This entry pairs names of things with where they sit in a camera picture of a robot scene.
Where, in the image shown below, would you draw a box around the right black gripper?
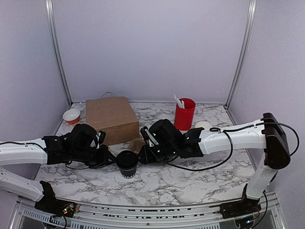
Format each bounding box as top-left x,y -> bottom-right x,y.
135,143 -> 177,166

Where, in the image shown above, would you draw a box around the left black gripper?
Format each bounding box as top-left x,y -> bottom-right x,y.
71,145 -> 118,169

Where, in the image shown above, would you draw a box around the black plastic cup lid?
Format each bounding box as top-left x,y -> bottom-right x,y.
116,150 -> 138,170

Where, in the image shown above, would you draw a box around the black paper coffee cup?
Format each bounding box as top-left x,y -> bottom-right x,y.
119,167 -> 136,179

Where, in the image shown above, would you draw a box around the brown pulp cup carrier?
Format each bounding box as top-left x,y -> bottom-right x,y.
128,138 -> 146,154

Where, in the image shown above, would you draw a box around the brown paper bag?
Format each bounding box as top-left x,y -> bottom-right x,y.
86,96 -> 140,146

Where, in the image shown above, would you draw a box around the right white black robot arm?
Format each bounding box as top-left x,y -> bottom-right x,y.
138,113 -> 291,214

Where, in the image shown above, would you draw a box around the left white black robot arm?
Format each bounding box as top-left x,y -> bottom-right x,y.
0,133 -> 116,212

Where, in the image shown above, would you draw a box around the red cylindrical container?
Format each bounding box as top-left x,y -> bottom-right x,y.
174,98 -> 196,131

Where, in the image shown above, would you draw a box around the white wrapped straws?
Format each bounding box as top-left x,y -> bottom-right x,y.
173,94 -> 185,109

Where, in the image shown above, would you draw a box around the stack of paper cups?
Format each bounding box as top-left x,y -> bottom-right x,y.
195,121 -> 213,129

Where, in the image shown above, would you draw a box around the orange white bowl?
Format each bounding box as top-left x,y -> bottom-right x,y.
62,108 -> 81,125

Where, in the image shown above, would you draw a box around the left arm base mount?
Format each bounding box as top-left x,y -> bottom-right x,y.
34,199 -> 80,218

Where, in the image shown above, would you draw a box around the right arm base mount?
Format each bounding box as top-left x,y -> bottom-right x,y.
219,202 -> 262,219

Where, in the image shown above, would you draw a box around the front aluminium rail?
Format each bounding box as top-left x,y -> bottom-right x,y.
8,193 -> 287,229

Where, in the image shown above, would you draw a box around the left aluminium frame post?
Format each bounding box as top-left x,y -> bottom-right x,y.
45,0 -> 73,107

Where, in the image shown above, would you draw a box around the aluminium frame post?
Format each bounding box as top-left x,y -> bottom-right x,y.
45,0 -> 73,107
225,0 -> 257,110

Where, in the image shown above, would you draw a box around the right aluminium frame post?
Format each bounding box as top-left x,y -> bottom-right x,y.
225,0 -> 257,110

